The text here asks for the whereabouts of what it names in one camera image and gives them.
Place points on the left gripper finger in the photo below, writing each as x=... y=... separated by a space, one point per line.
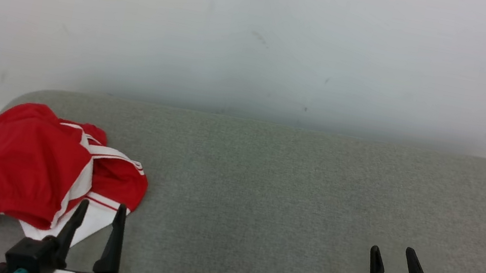
x=70 y=236
x=112 y=253

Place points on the red white basketball jersey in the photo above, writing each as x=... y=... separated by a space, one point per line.
x=118 y=179

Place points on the red shorts white waistband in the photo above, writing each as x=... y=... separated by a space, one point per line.
x=17 y=167

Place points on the grey fabric sofa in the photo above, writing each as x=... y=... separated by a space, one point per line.
x=260 y=209

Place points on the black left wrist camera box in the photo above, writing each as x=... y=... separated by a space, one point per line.
x=29 y=254

